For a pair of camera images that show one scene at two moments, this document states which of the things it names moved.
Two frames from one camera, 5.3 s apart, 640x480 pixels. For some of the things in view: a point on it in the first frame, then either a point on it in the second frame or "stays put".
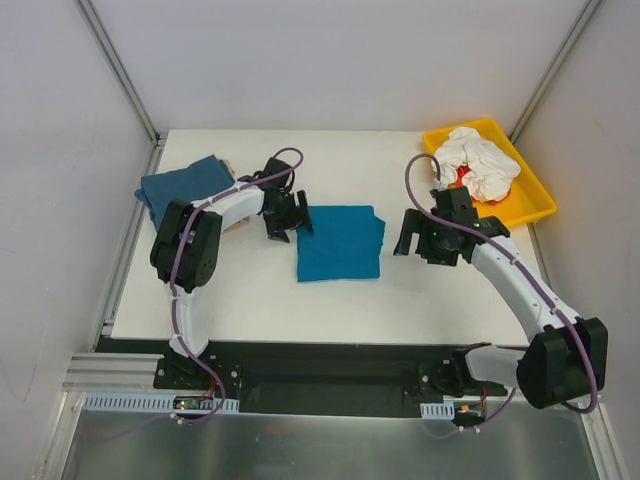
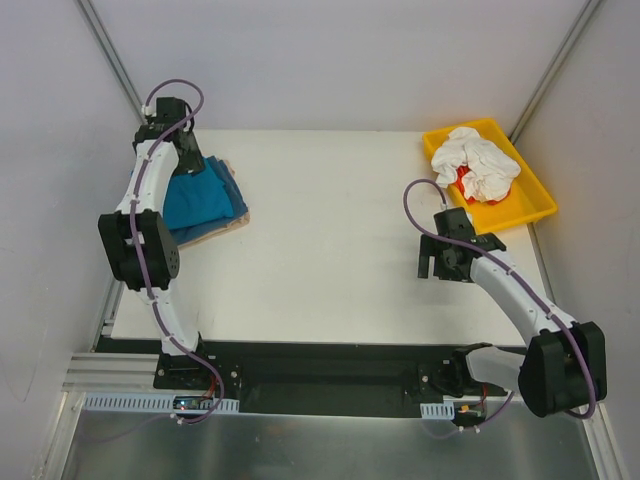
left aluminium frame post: x=120 y=70 stays put
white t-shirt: x=491 y=170 stays put
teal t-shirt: x=344 y=243 -> x=190 y=199
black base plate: x=331 y=378 stays put
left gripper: x=289 y=214 -> x=189 y=153
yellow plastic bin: x=527 y=200 stays put
